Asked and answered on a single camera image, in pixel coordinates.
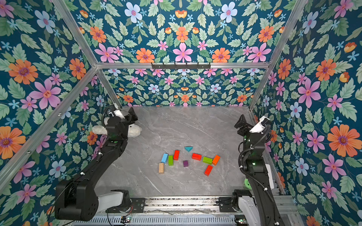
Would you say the light blue block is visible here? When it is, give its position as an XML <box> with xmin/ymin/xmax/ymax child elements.
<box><xmin>161</xmin><ymin>153</ymin><xmax>168</xmax><ymax>163</ymax></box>

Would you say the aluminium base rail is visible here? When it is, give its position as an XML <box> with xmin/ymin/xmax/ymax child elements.
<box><xmin>64</xmin><ymin>195</ymin><xmax>300</xmax><ymax>215</ymax></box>

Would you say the green block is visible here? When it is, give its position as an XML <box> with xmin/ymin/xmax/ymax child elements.
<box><xmin>202</xmin><ymin>156</ymin><xmax>213</xmax><ymax>165</ymax></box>
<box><xmin>168</xmin><ymin>155</ymin><xmax>174</xmax><ymax>166</ymax></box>

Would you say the red block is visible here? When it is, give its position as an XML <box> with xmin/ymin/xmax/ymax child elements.
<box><xmin>173</xmin><ymin>150</ymin><xmax>180</xmax><ymax>161</ymax></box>
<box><xmin>191</xmin><ymin>153</ymin><xmax>202</xmax><ymax>161</ymax></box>
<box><xmin>204</xmin><ymin>165</ymin><xmax>213</xmax><ymax>177</ymax></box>

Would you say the orange block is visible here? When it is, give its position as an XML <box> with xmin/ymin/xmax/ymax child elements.
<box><xmin>212</xmin><ymin>155</ymin><xmax>220</xmax><ymax>166</ymax></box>

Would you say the black hook rack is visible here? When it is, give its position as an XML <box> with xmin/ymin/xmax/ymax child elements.
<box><xmin>151</xmin><ymin>63</ymin><xmax>211</xmax><ymax>70</ymax></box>

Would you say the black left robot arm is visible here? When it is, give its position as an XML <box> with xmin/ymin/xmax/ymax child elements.
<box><xmin>53</xmin><ymin>105</ymin><xmax>139</xmax><ymax>221</ymax></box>

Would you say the white teddy bear plush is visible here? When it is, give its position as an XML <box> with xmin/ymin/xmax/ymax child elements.
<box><xmin>91</xmin><ymin>124</ymin><xmax>142</xmax><ymax>138</ymax></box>

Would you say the white box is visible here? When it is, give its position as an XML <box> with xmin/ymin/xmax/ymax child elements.
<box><xmin>265</xmin><ymin>164</ymin><xmax>275</xmax><ymax>190</ymax></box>

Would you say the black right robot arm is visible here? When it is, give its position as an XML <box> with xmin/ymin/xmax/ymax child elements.
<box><xmin>232</xmin><ymin>115</ymin><xmax>285</xmax><ymax>226</ymax></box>

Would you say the natural wood block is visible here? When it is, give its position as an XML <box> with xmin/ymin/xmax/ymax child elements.
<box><xmin>158</xmin><ymin>163</ymin><xmax>165</xmax><ymax>174</ymax></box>

